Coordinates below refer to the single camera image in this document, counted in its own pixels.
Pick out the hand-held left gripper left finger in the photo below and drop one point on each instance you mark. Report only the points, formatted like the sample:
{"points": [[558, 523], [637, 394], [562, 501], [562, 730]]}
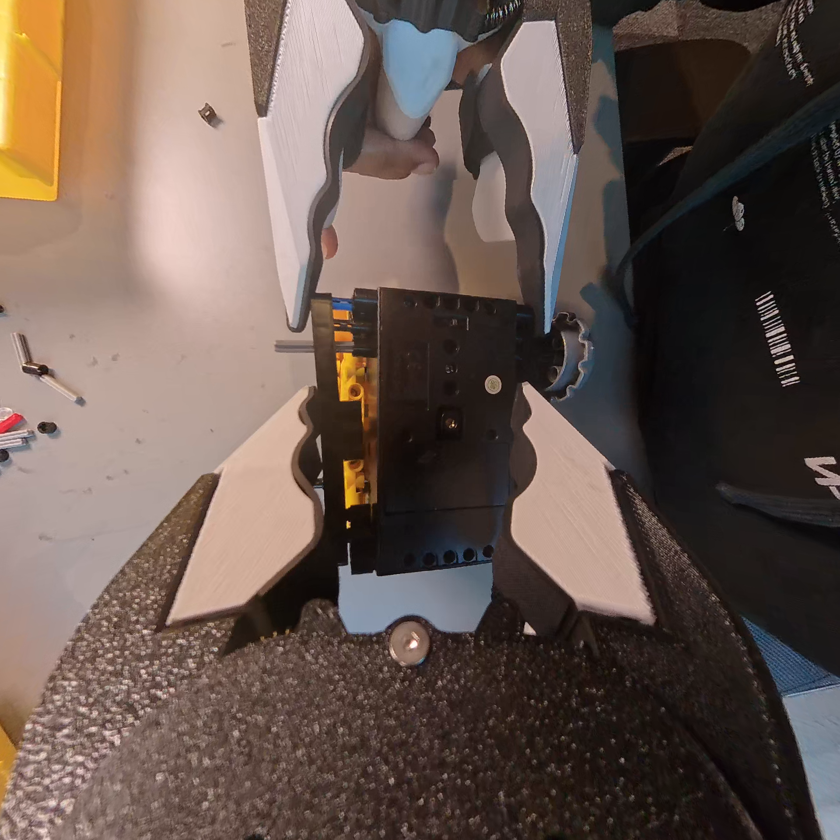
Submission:
{"points": [[250, 525]]}

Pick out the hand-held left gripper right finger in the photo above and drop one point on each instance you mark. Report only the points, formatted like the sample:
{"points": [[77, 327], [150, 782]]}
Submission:
{"points": [[578, 525]]}

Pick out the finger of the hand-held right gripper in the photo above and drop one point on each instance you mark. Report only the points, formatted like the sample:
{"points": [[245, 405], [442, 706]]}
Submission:
{"points": [[538, 131], [302, 145]]}

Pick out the black yellow toy brick vehicle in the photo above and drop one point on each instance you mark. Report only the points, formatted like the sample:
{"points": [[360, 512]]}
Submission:
{"points": [[440, 433]]}

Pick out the grey desk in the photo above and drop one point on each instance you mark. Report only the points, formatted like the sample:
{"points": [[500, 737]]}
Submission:
{"points": [[145, 263]]}

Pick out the person's right hand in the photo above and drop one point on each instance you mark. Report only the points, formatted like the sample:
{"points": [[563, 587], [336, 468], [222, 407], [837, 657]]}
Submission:
{"points": [[394, 151]]}

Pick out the small black connector piece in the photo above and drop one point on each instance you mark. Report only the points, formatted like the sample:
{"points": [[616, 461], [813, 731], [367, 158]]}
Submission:
{"points": [[206, 114]]}

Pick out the yellow plastic box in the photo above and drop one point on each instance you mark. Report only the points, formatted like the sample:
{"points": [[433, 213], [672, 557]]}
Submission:
{"points": [[26, 92]]}

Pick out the pile of small brick parts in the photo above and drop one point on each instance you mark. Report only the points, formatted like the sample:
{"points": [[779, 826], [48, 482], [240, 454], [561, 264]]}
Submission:
{"points": [[16, 433]]}

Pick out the grey axle pin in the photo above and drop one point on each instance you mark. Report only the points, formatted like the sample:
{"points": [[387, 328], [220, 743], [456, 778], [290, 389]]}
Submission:
{"points": [[46, 374]]}

